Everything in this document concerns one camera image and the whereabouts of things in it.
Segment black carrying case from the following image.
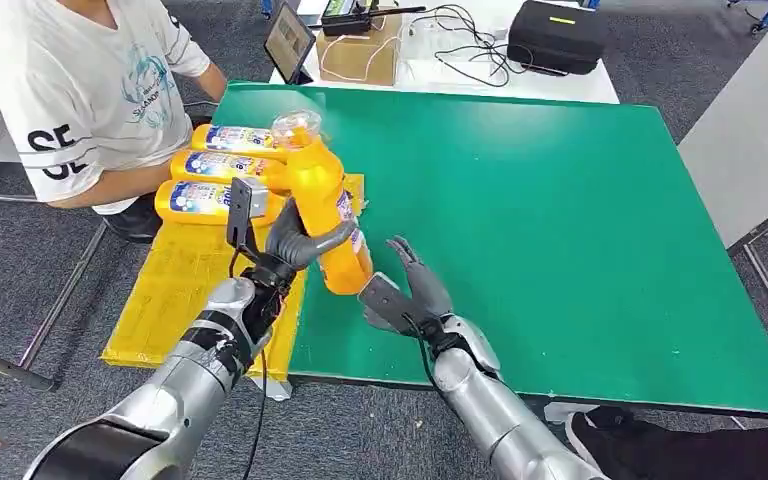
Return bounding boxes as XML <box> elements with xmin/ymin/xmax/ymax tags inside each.
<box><xmin>506</xmin><ymin>0</ymin><xmax>611</xmax><ymax>77</ymax></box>

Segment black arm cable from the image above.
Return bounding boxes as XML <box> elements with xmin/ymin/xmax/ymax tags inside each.
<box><xmin>227</xmin><ymin>243</ymin><xmax>271</xmax><ymax>480</ymax></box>

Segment black radio device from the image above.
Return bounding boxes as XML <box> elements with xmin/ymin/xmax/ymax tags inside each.
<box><xmin>320</xmin><ymin>0</ymin><xmax>428</xmax><ymax>38</ymax></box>

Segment person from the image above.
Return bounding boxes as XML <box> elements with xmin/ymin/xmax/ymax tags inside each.
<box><xmin>0</xmin><ymin>0</ymin><xmax>230</xmax><ymax>244</ymax></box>

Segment white table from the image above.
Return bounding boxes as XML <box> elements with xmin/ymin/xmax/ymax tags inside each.
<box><xmin>269</xmin><ymin>0</ymin><xmax>621</xmax><ymax>106</ymax></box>

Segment grey table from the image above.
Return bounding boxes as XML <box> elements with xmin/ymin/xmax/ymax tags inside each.
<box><xmin>678</xmin><ymin>7</ymin><xmax>768</xmax><ymax>250</ymax></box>

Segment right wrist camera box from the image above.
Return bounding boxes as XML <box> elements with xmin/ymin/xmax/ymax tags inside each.
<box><xmin>356</xmin><ymin>272</ymin><xmax>426</xmax><ymax>337</ymax></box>

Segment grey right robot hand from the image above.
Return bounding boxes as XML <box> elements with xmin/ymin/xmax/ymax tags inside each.
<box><xmin>384</xmin><ymin>235</ymin><xmax>456</xmax><ymax>323</ymax></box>

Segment white cable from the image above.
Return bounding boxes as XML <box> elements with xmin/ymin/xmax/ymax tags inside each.
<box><xmin>318</xmin><ymin>31</ymin><xmax>403</xmax><ymax>85</ymax></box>

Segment black cables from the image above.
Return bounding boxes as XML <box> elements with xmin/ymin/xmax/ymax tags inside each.
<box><xmin>409</xmin><ymin>3</ymin><xmax>536</xmax><ymax>89</ymax></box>

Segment orange drink bottle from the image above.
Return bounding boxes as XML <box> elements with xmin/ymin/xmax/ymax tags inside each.
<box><xmin>154</xmin><ymin>178</ymin><xmax>287</xmax><ymax>229</ymax></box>
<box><xmin>190</xmin><ymin>123</ymin><xmax>293</xmax><ymax>161</ymax></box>
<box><xmin>169</xmin><ymin>149</ymin><xmax>290</xmax><ymax>194</ymax></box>
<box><xmin>270</xmin><ymin>109</ymin><xmax>375</xmax><ymax>297</ymax></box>

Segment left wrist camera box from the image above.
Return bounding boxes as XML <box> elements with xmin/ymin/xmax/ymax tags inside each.
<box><xmin>225</xmin><ymin>176</ymin><xmax>271</xmax><ymax>252</ymax></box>

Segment cardboard box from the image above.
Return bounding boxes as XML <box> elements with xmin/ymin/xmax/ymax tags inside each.
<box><xmin>315</xmin><ymin>13</ymin><xmax>404</xmax><ymax>88</ymax></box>

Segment green table mat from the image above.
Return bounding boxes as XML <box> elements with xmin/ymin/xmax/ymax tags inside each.
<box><xmin>210</xmin><ymin>81</ymin><xmax>768</xmax><ymax>419</ymax></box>

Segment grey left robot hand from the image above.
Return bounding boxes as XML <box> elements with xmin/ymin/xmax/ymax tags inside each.
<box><xmin>263</xmin><ymin>196</ymin><xmax>359</xmax><ymax>274</ymax></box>

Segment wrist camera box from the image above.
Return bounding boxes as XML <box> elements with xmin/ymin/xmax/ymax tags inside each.
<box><xmin>225</xmin><ymin>176</ymin><xmax>271</xmax><ymax>252</ymax></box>
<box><xmin>356</xmin><ymin>272</ymin><xmax>426</xmax><ymax>337</ymax></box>

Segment metal table frame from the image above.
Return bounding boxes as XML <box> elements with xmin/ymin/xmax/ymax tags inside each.
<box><xmin>0</xmin><ymin>221</ymin><xmax>109</xmax><ymax>393</ymax></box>

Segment silver tape piece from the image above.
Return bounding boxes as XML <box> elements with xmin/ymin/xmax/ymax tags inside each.
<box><xmin>247</xmin><ymin>372</ymin><xmax>293</xmax><ymax>403</ymax></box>

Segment yellow sheet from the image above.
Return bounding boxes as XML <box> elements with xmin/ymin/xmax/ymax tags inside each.
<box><xmin>100</xmin><ymin>173</ymin><xmax>367</xmax><ymax>384</ymax></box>

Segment tablet with black frame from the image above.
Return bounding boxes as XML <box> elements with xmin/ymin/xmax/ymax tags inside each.
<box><xmin>263</xmin><ymin>1</ymin><xmax>318</xmax><ymax>87</ymax></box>

